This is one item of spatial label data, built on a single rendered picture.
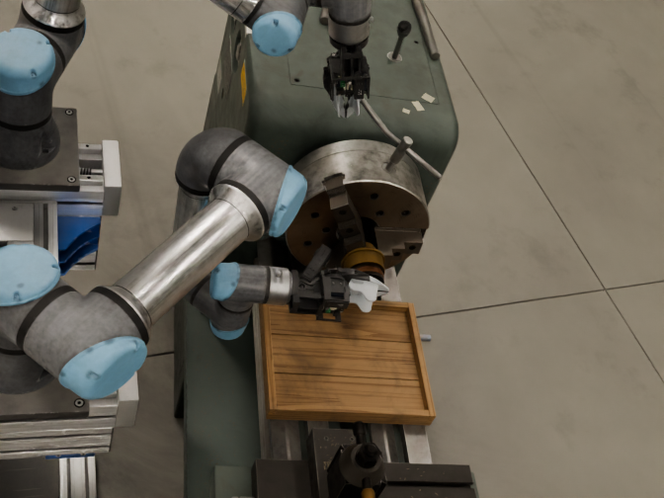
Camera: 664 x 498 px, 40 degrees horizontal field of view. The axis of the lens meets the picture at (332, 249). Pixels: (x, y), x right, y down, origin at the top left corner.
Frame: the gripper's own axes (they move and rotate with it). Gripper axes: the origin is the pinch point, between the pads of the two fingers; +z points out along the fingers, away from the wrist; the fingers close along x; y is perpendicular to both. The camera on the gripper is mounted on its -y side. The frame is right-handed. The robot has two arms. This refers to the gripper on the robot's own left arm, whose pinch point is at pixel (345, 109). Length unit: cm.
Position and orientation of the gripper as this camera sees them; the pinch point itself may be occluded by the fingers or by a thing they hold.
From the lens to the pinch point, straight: 186.1
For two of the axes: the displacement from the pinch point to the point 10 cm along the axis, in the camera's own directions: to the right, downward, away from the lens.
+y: 1.0, 7.6, -6.4
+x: 9.9, -0.7, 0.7
